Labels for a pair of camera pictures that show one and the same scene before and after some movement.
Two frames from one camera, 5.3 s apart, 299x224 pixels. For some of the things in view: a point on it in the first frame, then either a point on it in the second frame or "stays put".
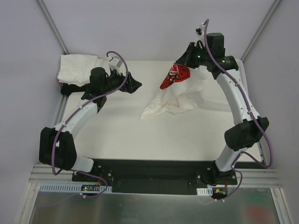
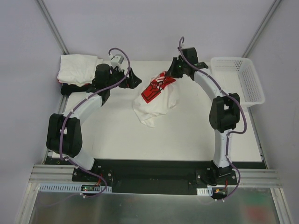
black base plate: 158,176 stays put
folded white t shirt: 75,69 stays put
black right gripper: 185,57 to 175,67
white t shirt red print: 181,90 to 160,96
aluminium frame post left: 50,22 stays put
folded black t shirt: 67,89 stays put
